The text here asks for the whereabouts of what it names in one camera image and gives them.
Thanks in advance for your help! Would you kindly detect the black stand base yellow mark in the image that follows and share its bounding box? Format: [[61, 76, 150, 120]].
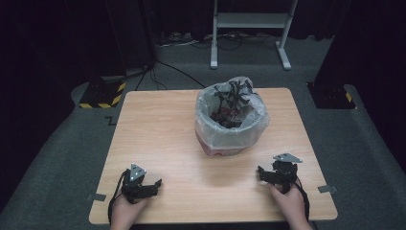
[[306, 81, 357, 110]]

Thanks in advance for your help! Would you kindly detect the white metal stand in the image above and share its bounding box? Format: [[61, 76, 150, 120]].
[[209, 0, 300, 71]]

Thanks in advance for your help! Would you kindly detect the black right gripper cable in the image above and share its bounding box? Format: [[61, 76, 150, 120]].
[[294, 176, 311, 222]]

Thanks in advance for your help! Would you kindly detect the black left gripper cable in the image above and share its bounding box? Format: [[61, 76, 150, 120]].
[[107, 170, 130, 225]]

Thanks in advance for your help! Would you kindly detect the black floor cable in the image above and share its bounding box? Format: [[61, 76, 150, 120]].
[[133, 59, 207, 92]]

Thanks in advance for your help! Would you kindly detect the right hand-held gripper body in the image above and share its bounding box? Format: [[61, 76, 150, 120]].
[[270, 152, 304, 194]]

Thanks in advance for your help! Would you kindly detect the person's left hand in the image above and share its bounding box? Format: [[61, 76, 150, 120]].
[[109, 192, 149, 230]]

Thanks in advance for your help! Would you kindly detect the black yellow striped stand base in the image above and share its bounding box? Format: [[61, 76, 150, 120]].
[[79, 80, 128, 109]]

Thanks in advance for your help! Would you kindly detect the bundle of floor cables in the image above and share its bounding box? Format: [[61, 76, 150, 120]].
[[158, 31, 280, 52]]

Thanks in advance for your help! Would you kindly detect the bin with plastic liner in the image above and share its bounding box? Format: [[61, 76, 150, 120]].
[[193, 75, 271, 151]]

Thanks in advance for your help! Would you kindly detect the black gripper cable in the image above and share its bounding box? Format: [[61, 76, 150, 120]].
[[107, 170, 130, 225], [294, 176, 311, 222]]

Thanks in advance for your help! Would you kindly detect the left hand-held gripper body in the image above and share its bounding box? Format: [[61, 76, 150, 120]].
[[121, 163, 160, 204]]

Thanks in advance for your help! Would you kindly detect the person's right hand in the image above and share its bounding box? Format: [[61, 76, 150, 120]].
[[267, 183, 313, 230]]

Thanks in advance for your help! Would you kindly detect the red waste bin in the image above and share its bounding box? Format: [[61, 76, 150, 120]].
[[195, 131, 255, 158]]

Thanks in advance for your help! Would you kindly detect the dark waste pile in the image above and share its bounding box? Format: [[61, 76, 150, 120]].
[[211, 106, 248, 129]]

